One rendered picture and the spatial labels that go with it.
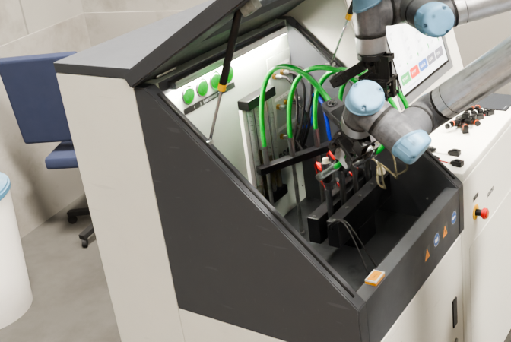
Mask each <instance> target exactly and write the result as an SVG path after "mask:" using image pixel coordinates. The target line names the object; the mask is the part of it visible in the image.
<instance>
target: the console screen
mask: <svg viewBox="0 0 511 342"><path fill-rule="evenodd" d="M386 40H387V50H386V51H387V52H394V53H395V58H394V59H393V60H392V73H393V74H398V81H399V90H400V91H401V92H402V93H403V95H404V96H405V98H406V100H407V101H408V105H409V104H410V103H411V102H413V101H414V100H415V99H416V98H417V97H419V96H420V95H421V94H422V93H423V92H424V91H425V90H426V89H427V88H429V87H430V86H431V85H432V84H434V83H435V82H436V81H437V80H438V79H440V78H441V77H442V76H443V75H444V74H445V73H446V72H447V71H448V70H450V69H451V68H452V67H453V64H452V60H451V56H450V54H449V48H448V45H447V42H446V37H445V36H442V37H439V38H433V37H430V36H425V35H423V34H422V33H420V32H419V31H418V30H416V29H415V28H413V27H411V26H409V25H408V24H398V25H393V26H387V27H386ZM397 98H398V103H399V106H400V108H401V110H403V109H404V108H405V107H404V105H403V103H402V101H401V99H400V98H399V96H398V95H397Z"/></svg>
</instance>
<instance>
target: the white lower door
mask: <svg viewBox="0 0 511 342"><path fill-rule="evenodd" d="M381 342H463V310H462V247H461V236H460V235H459V237H458V238H457V240H456V241H455V242H454V243H453V244H452V246H451V247H450V249H449V251H448V252H447V253H446V254H445V255H444V257H443V258H442V260H441V261H440V262H439V264H438V265H437V266H436V268H435V269H434V270H433V272H432V273H431V275H430V276H429V277H428V278H427V280H426V281H425V283H424V284H423V286H422V287H421V288H420V289H419V290H418V292H417V293H416V295H415V296H414V298H413V299H412V300H411V301H410V303H409V304H408V306H407V307H406V308H405V310H404V311H403V313H402V314H401V315H400V316H399V318H398V319H397V321H396V322H395V323H394V325H393V326H392V327H391V329H390V330H389V332H388V333H387V334H386V336H385V337H384V338H383V339H382V341H381Z"/></svg>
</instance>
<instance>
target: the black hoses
mask: <svg viewBox="0 0 511 342"><path fill-rule="evenodd" d="M289 74H294V75H295V76H297V75H298V74H297V73H296V72H294V71H289ZM281 78H285V79H287V80H288V81H289V82H290V84H291V85H292V83H293V81H292V80H291V79H290V78H289V77H288V76H286V75H282V76H281ZM300 83H301V84H302V87H303V106H301V104H300V103H299V102H298V93H297V89H296V90H295V92H294V93H295V100H296V101H293V102H292V104H296V115H295V126H294V136H293V137H294V146H295V153H296V152H298V151H301V150H303V148H304V147H305V148H306V149H307V148H309V147H308V146H307V145H305V143H306V139H307V137H308V134H309V129H310V125H311V123H310V118H309V112H310V108H311V104H312V100H313V98H312V94H313V85H311V90H310V97H309V105H308V109H307V112H306V110H305V105H306V88H305V84H304V82H303V80H302V78H301V80H300ZM299 107H300V108H301V109H302V113H301V119H300V127H299V131H298V135H297V124H298V112H299ZM304 114H305V116H306V119H305V123H304V127H303V132H302V135H301V138H300V134H301V130H302V126H303V117H304ZM307 122H308V125H307ZM306 126H307V128H306ZM305 131H306V134H305ZM296 135H297V138H296ZM304 135H305V137H304ZM303 137H304V140H303ZM299 141H300V143H299ZM302 142H303V143H302ZM285 155H290V154H289V147H288V148H287V151H285V150H284V152H283V155H282V154H279V158H281V157H285Z"/></svg>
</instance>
